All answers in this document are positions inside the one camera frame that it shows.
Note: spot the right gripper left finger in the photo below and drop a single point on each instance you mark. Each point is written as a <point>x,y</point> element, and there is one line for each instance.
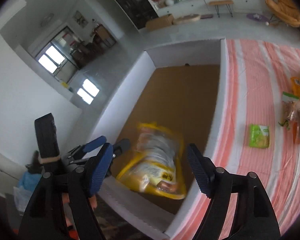
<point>44,216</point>

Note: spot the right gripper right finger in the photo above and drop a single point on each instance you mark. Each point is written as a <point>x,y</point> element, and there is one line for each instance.
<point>254,216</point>

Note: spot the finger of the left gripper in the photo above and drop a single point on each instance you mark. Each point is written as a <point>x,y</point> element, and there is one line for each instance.
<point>121,147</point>
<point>92,146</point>

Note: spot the yellow clear snack bag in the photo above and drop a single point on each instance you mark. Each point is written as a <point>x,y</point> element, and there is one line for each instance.
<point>155,166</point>

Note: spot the small green snack packet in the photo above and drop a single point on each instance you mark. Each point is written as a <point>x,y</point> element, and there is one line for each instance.
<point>259,136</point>

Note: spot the brown cardboard box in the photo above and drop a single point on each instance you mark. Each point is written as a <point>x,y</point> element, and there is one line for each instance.
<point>159,23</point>

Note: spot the round cat scratcher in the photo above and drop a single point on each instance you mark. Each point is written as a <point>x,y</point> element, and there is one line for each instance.
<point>187,19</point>

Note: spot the striped orange white tablecloth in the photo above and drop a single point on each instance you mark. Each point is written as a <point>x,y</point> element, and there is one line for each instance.
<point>258,73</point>

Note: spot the black tall cabinet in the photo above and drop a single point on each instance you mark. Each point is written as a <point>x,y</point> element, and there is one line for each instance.
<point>139,11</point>

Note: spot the small wooden stool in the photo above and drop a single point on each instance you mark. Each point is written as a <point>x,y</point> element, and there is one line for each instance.
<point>217,4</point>

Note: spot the purple floor mat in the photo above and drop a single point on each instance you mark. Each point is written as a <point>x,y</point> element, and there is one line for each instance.
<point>257,17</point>

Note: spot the white tv cabinet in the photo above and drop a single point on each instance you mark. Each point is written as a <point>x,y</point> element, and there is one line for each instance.
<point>204,7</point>

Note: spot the orange lounge chair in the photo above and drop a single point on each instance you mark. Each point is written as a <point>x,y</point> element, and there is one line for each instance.
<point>286,11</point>

